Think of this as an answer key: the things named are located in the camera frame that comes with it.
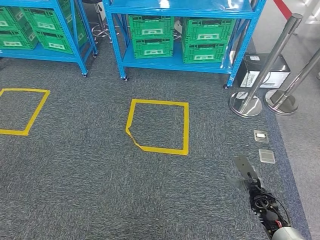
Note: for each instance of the black cardboard box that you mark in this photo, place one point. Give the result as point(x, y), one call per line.
point(280, 71)

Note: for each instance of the chrome chair base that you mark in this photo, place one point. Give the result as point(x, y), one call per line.
point(101, 31)

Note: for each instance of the grey stanchion post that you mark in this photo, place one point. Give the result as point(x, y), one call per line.
point(253, 4)

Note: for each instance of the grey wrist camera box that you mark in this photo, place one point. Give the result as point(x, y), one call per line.
point(246, 169)

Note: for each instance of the yellow floor tape square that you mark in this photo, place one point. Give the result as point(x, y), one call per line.
point(37, 109)
point(186, 129)

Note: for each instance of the black round stool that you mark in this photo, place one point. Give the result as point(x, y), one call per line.
point(91, 1)

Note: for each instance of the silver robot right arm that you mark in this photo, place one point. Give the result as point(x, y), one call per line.
point(269, 215)

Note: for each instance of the white table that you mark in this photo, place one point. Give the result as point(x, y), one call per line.
point(312, 11)

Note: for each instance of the chrome stanchion post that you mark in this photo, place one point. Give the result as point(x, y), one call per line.
point(269, 59)
point(300, 74)

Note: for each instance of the blue metal shelf rack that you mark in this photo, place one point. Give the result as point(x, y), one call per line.
point(50, 54)
point(175, 61)

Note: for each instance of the red barrier belt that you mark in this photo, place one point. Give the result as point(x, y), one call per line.
point(282, 8)

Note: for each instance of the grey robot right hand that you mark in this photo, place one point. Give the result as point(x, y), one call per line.
point(236, 182)

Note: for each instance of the metal floor outlet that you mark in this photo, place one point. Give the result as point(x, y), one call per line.
point(266, 156)
point(261, 136)

